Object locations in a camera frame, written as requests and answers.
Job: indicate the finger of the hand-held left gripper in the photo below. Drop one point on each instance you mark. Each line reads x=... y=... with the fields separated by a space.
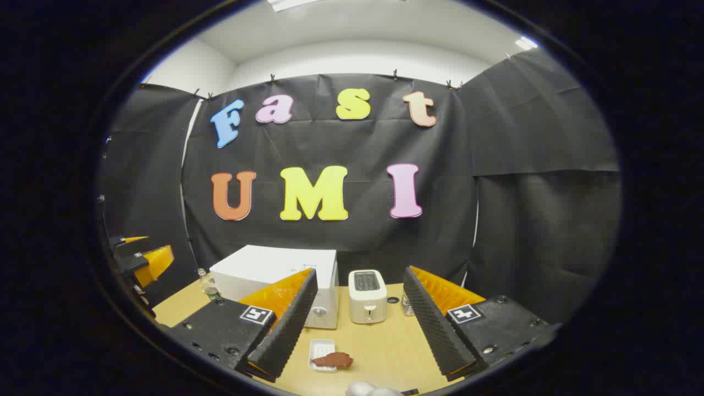
x=125 y=247
x=157 y=261

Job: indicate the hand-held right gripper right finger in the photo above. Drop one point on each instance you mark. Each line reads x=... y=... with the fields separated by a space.
x=429 y=324

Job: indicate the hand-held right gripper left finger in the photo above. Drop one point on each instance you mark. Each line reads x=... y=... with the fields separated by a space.
x=289 y=330

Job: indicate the brown grilled meat piece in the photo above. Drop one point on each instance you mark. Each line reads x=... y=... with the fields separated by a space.
x=333 y=360

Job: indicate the white microwave oven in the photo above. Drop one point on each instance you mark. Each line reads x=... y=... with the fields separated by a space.
x=264 y=269

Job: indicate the small white rectangular tray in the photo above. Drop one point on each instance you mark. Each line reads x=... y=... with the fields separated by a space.
x=322 y=347

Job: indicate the clear plastic water bottle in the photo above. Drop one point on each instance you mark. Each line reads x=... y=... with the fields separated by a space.
x=209 y=286

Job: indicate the white toaster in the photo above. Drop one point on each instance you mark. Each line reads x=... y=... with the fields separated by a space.
x=367 y=300

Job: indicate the white round object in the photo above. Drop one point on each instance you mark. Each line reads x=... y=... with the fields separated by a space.
x=363 y=389

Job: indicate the ceiling light panel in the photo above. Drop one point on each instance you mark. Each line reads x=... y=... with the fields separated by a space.
x=291 y=4
x=526 y=43

